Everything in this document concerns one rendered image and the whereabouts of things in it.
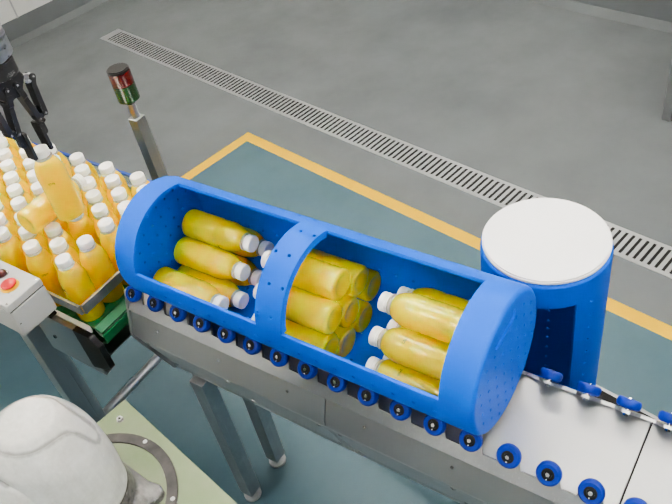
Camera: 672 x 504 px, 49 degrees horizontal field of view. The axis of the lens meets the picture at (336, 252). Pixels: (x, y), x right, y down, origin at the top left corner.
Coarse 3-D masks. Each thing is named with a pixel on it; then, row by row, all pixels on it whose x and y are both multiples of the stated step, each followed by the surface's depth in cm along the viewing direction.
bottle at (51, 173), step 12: (48, 156) 170; (36, 168) 170; (48, 168) 170; (60, 168) 172; (48, 180) 171; (60, 180) 172; (48, 192) 173; (60, 192) 174; (72, 192) 176; (60, 204) 176; (72, 204) 177; (60, 216) 178; (72, 216) 179
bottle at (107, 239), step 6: (114, 228) 184; (102, 234) 184; (108, 234) 184; (114, 234) 184; (102, 240) 184; (108, 240) 184; (114, 240) 184; (102, 246) 186; (108, 246) 185; (114, 246) 185; (108, 252) 186; (114, 252) 186; (114, 258) 187; (114, 264) 189; (126, 282) 193
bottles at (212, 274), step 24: (192, 240) 173; (264, 240) 173; (192, 264) 171; (216, 264) 167; (240, 264) 166; (192, 288) 164; (216, 288) 169; (360, 312) 156; (312, 336) 148; (336, 336) 150; (384, 360) 143; (408, 384) 137; (432, 384) 135
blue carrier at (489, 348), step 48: (144, 192) 165; (192, 192) 180; (144, 240) 171; (288, 240) 146; (336, 240) 162; (144, 288) 167; (240, 288) 178; (288, 288) 142; (384, 288) 161; (480, 288) 129; (528, 288) 133; (288, 336) 144; (480, 336) 123; (528, 336) 142; (384, 384) 134; (480, 384) 123; (480, 432) 132
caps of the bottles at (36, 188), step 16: (0, 144) 220; (32, 160) 210; (80, 160) 207; (16, 176) 206; (32, 176) 204; (16, 192) 200; (0, 208) 198; (16, 208) 196; (0, 224) 192; (0, 240) 187
